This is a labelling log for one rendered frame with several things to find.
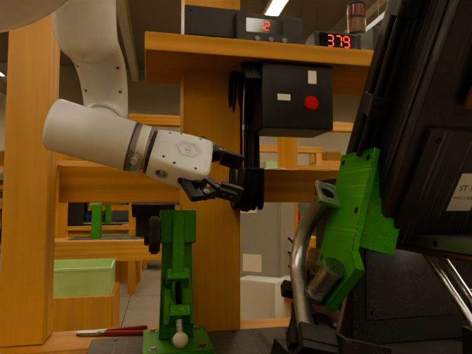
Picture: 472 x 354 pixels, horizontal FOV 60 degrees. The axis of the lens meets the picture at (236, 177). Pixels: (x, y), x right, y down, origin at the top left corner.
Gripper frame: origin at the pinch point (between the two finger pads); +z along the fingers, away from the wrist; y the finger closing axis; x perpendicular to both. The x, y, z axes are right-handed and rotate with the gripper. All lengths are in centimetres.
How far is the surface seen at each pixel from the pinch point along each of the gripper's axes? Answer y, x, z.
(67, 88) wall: 859, 555, -277
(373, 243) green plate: -10.6, -3.1, 22.7
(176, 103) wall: 885, 518, -10
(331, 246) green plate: -7.8, 2.7, 18.7
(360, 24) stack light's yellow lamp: 58, -17, 28
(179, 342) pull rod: -19.5, 22.7, -1.7
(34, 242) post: 2.8, 35.1, -34.0
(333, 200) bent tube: -2.0, -2.5, 17.3
